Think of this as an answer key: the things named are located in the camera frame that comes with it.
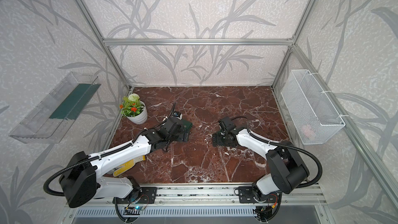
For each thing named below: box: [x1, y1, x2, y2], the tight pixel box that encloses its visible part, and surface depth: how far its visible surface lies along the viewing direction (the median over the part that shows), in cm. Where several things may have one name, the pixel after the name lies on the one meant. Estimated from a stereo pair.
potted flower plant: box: [119, 93, 148, 125], surface depth 93 cm
